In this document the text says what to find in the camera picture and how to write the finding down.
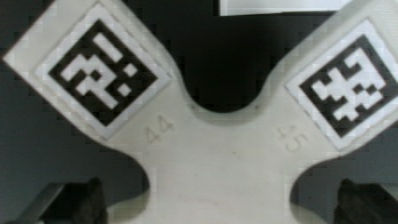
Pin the white fiducial marker sheet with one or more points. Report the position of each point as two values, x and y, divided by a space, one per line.
248 7

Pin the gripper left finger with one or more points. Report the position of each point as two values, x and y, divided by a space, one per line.
67 204

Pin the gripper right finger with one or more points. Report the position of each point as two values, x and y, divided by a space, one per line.
366 203

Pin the white cross-shaped table base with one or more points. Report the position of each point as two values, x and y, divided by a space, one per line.
222 159

